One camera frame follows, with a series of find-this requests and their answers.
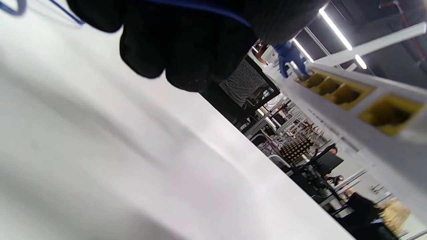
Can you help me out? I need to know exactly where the person's left hand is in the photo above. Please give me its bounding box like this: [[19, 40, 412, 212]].
[[66, 0, 329, 93]]

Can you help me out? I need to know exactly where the blue ethernet cable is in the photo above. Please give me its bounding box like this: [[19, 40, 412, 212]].
[[0, 0, 311, 80]]

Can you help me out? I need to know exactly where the white router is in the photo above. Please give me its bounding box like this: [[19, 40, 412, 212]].
[[264, 22, 427, 224]]

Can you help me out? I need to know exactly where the black mesh office chair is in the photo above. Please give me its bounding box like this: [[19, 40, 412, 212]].
[[200, 55, 281, 124]]

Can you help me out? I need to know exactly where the ceiling light strip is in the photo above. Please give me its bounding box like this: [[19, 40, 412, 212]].
[[292, 38, 315, 63], [319, 8, 368, 70]]

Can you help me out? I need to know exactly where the black and cream checkered bag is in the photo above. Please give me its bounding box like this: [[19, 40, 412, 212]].
[[280, 133, 316, 164]]

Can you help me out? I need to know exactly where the black monitor stand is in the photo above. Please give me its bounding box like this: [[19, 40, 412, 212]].
[[305, 144, 345, 187]]

